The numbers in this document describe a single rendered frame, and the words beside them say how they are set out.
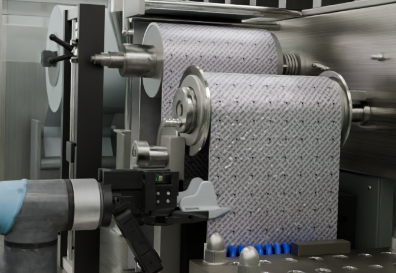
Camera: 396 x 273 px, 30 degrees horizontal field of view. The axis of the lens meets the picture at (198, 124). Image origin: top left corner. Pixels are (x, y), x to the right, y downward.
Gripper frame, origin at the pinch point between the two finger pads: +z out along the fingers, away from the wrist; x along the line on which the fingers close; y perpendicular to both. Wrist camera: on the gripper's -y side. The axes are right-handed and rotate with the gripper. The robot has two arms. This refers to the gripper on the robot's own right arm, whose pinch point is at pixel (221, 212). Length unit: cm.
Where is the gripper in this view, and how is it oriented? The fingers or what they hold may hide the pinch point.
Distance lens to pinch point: 117.8
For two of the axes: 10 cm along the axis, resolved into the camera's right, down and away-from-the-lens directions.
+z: 9.3, 0.1, 3.6
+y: 0.3, -10.0, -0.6
